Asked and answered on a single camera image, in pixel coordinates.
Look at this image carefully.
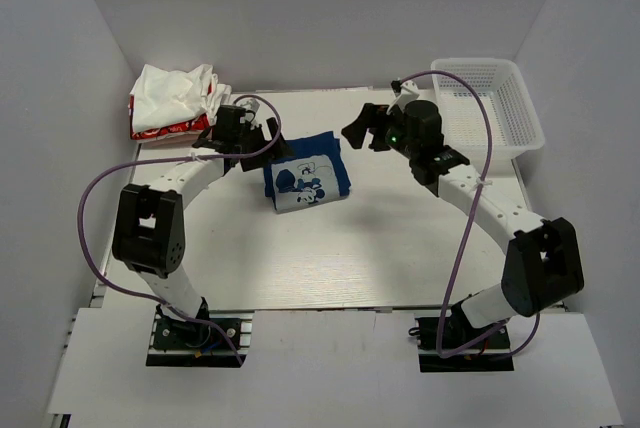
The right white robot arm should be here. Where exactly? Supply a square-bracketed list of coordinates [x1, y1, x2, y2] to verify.
[341, 100, 585, 347]

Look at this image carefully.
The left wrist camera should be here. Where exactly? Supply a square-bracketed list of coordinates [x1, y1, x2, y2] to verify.
[235, 97, 260, 124]

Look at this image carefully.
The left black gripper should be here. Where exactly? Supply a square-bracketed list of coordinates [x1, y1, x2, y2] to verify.
[236, 118, 295, 172]

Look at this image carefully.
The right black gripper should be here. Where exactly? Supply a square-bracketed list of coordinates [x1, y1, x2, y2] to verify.
[341, 105, 418, 161]

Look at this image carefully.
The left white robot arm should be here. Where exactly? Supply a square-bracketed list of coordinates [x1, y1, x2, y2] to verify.
[112, 105, 293, 347]

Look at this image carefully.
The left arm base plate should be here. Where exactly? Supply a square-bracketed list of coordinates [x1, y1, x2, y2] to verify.
[146, 312, 253, 368]

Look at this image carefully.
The white perforated plastic basket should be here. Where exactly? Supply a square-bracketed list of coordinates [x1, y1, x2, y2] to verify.
[431, 58, 545, 165]

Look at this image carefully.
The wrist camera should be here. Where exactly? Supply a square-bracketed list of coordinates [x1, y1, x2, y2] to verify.
[235, 97, 260, 124]
[387, 80, 421, 112]

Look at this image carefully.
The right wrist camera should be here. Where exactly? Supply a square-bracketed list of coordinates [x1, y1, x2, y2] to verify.
[387, 80, 421, 112]

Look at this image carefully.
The white and red t shirt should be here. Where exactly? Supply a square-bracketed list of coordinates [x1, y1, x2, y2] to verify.
[128, 64, 232, 143]

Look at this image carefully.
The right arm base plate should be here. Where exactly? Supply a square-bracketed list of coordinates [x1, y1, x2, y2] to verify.
[408, 315, 516, 374]

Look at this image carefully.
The blue t shirt with print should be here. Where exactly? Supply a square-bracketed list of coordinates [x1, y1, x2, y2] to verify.
[263, 131, 351, 213]

